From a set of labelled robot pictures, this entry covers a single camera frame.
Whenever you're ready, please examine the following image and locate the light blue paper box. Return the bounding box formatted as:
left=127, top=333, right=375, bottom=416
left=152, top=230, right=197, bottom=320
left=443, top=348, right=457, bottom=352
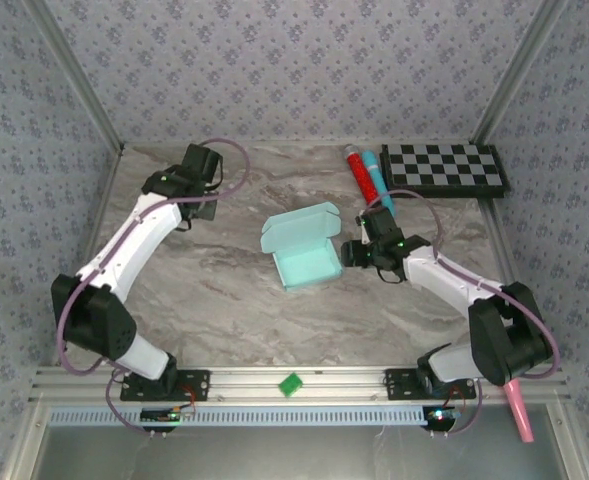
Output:
left=259, top=202, right=344, bottom=292

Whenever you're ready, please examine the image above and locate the black and white checkerboard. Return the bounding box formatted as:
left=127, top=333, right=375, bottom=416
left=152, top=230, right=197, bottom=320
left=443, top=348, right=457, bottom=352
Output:
left=378, top=143, right=511, bottom=200

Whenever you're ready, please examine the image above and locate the green block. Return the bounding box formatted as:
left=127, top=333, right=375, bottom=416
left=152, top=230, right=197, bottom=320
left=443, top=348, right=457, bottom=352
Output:
left=277, top=372, right=305, bottom=400

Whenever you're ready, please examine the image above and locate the pink toy microphone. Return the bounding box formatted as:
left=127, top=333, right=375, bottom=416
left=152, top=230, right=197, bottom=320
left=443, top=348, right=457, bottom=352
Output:
left=504, top=379, right=536, bottom=444

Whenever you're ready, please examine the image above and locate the aluminium side rail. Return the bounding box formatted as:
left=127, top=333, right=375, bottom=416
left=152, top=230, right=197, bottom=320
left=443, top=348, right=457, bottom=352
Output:
left=51, top=144, right=125, bottom=366
left=476, top=198, right=546, bottom=364

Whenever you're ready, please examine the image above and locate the aluminium mounting rail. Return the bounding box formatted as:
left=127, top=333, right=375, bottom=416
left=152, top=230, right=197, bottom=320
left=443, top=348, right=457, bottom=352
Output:
left=28, top=364, right=573, bottom=404

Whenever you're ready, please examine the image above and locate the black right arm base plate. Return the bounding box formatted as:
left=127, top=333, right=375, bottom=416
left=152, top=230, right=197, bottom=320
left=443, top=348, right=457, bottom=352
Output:
left=384, top=368, right=477, bottom=401

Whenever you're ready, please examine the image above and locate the aluminium frame post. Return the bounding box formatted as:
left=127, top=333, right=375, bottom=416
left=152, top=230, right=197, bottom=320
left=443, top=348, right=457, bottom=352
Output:
left=473, top=0, right=570, bottom=145
left=23, top=0, right=126, bottom=151

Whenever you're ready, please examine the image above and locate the slotted grey cable duct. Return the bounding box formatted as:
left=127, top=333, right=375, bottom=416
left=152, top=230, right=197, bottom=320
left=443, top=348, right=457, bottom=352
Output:
left=47, top=404, right=425, bottom=427

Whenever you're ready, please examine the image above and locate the thin red wire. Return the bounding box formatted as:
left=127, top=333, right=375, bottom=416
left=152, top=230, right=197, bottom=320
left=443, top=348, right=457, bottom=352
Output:
left=178, top=384, right=198, bottom=416
left=446, top=387, right=477, bottom=416

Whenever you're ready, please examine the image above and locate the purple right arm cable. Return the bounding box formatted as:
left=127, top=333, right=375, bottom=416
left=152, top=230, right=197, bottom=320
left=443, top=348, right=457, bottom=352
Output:
left=363, top=188, right=561, bottom=437

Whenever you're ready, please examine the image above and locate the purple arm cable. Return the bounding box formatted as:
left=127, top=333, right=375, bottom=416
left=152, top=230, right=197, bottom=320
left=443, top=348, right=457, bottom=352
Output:
left=363, top=188, right=561, bottom=437
left=56, top=137, right=253, bottom=437

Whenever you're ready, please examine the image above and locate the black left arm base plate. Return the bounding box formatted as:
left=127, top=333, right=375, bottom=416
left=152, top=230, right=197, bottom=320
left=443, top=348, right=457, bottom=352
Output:
left=119, top=368, right=211, bottom=402

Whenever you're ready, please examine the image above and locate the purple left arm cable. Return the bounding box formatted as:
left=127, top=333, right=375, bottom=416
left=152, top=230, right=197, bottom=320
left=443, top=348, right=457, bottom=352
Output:
left=56, top=137, right=253, bottom=437

